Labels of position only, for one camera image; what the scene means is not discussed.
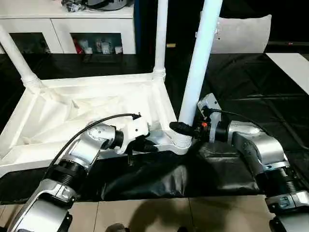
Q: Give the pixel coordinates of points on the white sideboard with glass doors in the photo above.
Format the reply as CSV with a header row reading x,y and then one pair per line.
x,y
60,24

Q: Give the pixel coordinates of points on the printed glass jar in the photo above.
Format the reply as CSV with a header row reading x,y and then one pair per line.
x,y
98,46
105,47

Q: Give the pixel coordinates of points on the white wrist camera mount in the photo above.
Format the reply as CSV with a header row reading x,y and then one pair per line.
x,y
135,128
210,101

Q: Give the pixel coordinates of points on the black work mat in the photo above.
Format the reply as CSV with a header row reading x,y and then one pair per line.
x,y
253,79

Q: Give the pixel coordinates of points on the white plastic table leg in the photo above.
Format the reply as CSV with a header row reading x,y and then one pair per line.
x,y
160,36
17,55
198,72

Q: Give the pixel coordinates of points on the small white cup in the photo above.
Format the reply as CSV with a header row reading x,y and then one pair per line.
x,y
118,50
89,50

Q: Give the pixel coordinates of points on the grey cushion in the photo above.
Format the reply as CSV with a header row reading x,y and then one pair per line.
x,y
241,33

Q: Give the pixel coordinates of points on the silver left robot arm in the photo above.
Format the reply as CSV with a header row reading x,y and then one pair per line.
x,y
79,149

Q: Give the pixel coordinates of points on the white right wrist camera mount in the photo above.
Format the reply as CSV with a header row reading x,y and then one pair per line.
x,y
210,101

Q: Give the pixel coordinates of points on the black cabinet with gold label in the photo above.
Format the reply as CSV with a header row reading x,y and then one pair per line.
x,y
178,24

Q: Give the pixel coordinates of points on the red bottle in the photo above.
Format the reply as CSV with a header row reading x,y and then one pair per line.
x,y
79,46

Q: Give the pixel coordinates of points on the white plastic table top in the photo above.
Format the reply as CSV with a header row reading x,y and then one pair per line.
x,y
96,96

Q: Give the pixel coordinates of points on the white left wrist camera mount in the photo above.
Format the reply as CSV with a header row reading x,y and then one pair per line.
x,y
135,128

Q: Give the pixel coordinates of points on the dark round helmet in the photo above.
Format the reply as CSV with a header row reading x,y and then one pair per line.
x,y
108,4

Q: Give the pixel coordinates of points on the black bar with red light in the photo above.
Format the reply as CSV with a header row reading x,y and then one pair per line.
x,y
289,43

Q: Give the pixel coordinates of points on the grey crumpled cloth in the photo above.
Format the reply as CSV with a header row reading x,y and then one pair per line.
x,y
72,5

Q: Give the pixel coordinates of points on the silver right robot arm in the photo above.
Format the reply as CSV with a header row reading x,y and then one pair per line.
x,y
263,149

